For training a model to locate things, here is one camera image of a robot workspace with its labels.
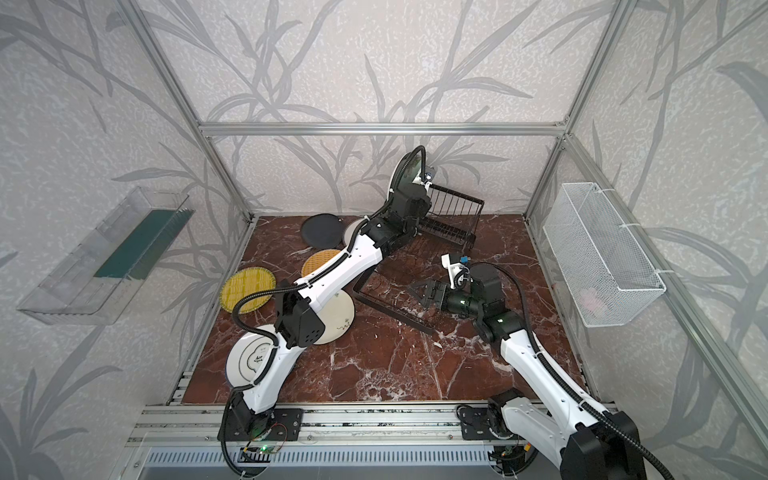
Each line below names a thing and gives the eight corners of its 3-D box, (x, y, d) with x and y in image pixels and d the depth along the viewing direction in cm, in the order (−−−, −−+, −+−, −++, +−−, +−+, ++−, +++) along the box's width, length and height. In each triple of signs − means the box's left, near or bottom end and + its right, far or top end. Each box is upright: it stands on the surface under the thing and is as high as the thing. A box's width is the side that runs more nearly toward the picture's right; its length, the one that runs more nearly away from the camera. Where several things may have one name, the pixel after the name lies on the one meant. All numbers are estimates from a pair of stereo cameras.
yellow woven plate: (214, 313, 96) (210, 309, 94) (233, 271, 107) (230, 267, 105) (267, 313, 96) (264, 309, 94) (280, 271, 107) (278, 267, 105)
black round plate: (297, 249, 113) (295, 245, 111) (306, 217, 123) (305, 213, 121) (340, 249, 113) (339, 245, 111) (345, 217, 123) (344, 213, 121)
